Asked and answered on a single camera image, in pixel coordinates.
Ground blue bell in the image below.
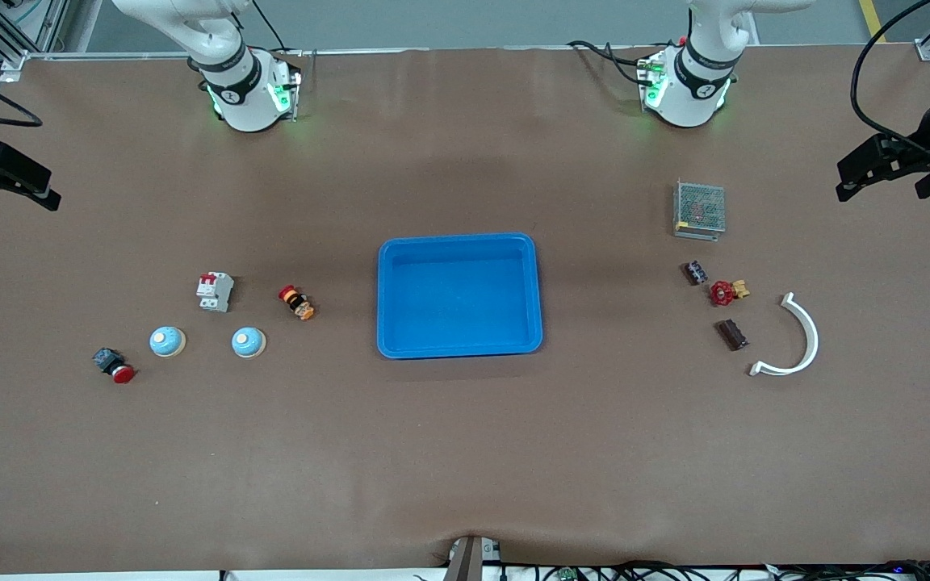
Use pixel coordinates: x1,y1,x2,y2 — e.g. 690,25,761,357
231,326,266,359
149,324,186,358

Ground dark brown relay block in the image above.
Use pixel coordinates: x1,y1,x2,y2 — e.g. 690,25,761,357
714,320,750,353

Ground blue plastic tray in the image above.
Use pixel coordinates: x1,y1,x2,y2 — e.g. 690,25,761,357
376,232,544,360

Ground metal mesh power supply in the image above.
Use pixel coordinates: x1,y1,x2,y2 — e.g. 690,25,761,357
672,179,727,241

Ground red push button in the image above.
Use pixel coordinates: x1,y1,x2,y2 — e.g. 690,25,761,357
92,347,136,384

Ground white red circuit breaker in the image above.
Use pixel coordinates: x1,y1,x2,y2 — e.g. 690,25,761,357
196,272,235,313

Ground brown table mat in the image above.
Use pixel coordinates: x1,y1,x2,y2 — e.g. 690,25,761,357
0,44,930,575

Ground grey table clamp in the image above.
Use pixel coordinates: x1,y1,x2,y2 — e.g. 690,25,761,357
445,535,502,581

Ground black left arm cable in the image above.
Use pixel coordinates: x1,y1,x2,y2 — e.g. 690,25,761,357
850,0,930,158

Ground white curved bracket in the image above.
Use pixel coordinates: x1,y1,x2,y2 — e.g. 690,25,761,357
748,292,820,378

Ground red orange switch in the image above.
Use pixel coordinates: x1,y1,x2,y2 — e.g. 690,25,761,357
278,285,316,321

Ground black base cables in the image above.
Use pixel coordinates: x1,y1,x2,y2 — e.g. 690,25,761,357
566,39,651,88

